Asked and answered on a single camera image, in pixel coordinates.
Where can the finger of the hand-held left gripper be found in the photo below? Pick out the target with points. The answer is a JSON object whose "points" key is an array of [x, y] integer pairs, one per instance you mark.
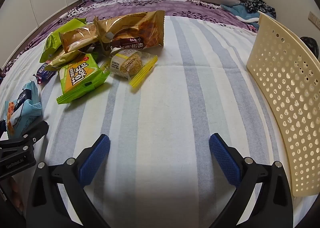
{"points": [[35, 131]]}

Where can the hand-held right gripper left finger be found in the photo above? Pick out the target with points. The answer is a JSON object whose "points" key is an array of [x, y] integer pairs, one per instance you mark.
{"points": [[93, 160]]}

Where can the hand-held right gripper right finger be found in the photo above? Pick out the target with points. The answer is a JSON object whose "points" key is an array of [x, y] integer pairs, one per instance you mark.
{"points": [[225, 160]]}

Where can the light blue snack packet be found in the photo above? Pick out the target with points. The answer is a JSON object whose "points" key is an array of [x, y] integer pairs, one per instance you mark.
{"points": [[25, 103]]}

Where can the dark blue cracker packet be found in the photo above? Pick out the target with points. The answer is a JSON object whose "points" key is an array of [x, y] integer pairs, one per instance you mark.
{"points": [[45, 74]]}

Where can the cream perforated plastic basket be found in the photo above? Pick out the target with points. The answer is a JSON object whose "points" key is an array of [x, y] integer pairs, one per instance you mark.
{"points": [[282, 88]]}

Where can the green red-label cracker packet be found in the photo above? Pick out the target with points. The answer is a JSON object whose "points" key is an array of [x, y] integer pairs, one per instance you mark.
{"points": [[77, 78]]}

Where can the flat gold snack packet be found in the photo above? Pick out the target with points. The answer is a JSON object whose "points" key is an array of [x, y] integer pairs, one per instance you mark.
{"points": [[62, 60]]}

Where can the blue white striped blanket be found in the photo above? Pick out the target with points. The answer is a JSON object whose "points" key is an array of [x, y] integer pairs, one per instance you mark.
{"points": [[162, 108]]}

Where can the plain green snack packet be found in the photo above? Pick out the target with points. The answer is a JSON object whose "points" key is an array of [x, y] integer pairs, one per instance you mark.
{"points": [[53, 40]]}

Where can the gold bread packet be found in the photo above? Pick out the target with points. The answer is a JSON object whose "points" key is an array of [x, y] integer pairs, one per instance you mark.
{"points": [[75, 39]]}

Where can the clear yellow-edged snack packet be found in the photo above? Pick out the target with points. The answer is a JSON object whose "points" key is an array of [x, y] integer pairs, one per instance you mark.
{"points": [[130, 64]]}

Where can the large gold snack bag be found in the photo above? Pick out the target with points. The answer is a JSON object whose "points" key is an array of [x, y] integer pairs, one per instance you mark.
{"points": [[140, 28]]}

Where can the dark round object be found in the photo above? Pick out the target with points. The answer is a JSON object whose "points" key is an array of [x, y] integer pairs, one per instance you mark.
{"points": [[311, 45]]}

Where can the black grey spotted cloth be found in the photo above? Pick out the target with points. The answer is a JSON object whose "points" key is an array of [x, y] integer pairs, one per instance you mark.
{"points": [[260, 8]]}

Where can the white wall socket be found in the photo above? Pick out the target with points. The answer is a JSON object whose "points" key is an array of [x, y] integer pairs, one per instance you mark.
{"points": [[315, 19]]}

